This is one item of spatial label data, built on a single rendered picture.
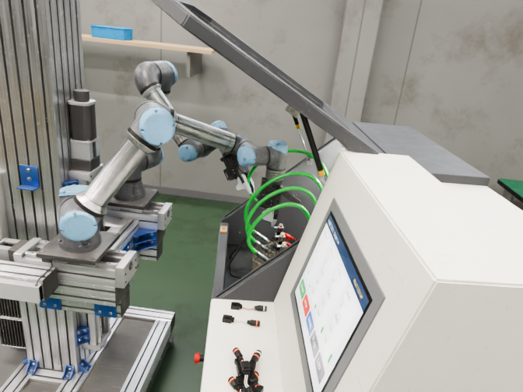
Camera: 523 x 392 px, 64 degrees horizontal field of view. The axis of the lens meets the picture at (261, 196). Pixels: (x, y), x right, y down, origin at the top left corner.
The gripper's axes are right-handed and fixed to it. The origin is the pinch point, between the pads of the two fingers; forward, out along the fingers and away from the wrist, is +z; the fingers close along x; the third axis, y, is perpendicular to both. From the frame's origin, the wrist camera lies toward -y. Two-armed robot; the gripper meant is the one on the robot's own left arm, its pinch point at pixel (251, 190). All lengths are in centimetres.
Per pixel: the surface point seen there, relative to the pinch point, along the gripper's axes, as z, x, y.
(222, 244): 15.1, 4.2, 23.5
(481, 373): 68, 77, -70
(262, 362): 59, 54, -10
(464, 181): 36, 8, -76
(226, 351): 52, 57, -2
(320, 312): 51, 62, -38
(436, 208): 40, 58, -73
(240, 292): 38, 35, 2
